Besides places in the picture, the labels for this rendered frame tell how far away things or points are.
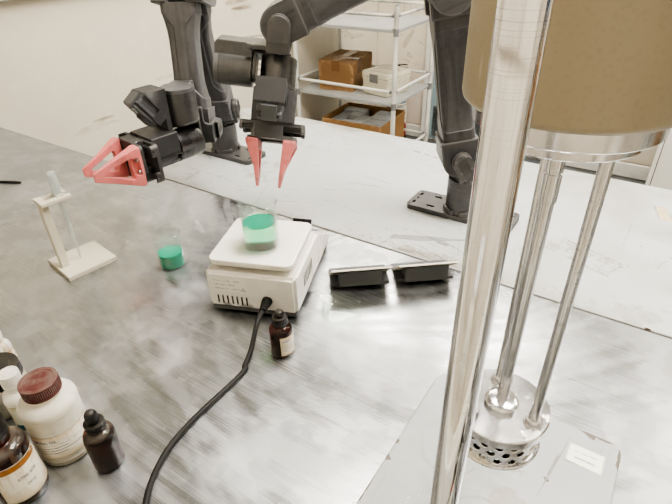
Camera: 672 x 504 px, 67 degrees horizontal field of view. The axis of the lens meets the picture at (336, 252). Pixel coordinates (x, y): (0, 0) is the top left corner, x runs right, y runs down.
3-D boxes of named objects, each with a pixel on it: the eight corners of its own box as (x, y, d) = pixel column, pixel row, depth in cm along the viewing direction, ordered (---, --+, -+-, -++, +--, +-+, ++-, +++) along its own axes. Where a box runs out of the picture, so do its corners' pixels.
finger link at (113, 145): (92, 160, 76) (147, 142, 82) (70, 149, 80) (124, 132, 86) (104, 200, 80) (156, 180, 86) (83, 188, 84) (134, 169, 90)
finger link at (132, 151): (94, 162, 76) (150, 143, 82) (72, 150, 80) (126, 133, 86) (107, 202, 80) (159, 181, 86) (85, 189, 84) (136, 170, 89)
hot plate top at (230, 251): (238, 220, 79) (237, 215, 79) (313, 227, 77) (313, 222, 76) (206, 264, 69) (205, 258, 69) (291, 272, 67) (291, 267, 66)
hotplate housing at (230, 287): (257, 238, 90) (252, 197, 85) (329, 245, 87) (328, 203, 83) (204, 320, 72) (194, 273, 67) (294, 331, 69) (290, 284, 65)
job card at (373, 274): (328, 270, 81) (327, 248, 79) (384, 265, 82) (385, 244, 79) (332, 293, 76) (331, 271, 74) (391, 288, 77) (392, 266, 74)
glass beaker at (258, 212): (251, 236, 74) (244, 186, 70) (286, 239, 73) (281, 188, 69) (235, 259, 69) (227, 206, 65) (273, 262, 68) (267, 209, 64)
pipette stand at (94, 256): (94, 243, 89) (72, 176, 82) (117, 260, 85) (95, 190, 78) (48, 263, 85) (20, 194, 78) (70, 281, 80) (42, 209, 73)
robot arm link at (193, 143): (172, 129, 85) (206, 117, 89) (153, 121, 88) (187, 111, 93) (180, 167, 89) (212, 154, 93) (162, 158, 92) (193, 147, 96)
